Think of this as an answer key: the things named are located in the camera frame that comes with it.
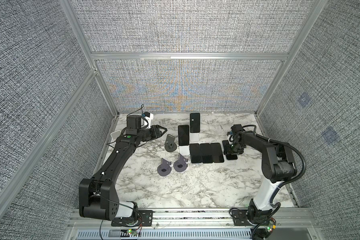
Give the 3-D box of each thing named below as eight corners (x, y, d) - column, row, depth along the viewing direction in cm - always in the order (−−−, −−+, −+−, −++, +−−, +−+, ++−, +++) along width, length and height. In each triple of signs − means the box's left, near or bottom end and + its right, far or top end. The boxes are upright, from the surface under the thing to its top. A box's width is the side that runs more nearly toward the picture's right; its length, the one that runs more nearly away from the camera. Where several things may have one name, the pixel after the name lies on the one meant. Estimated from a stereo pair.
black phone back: (189, 136, 106) (190, 122, 95) (189, 127, 111) (190, 113, 100) (198, 136, 106) (201, 122, 95) (197, 127, 111) (200, 113, 100)
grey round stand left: (156, 174, 90) (155, 170, 86) (162, 162, 95) (162, 158, 91) (167, 178, 88) (167, 174, 84) (173, 166, 93) (173, 162, 89)
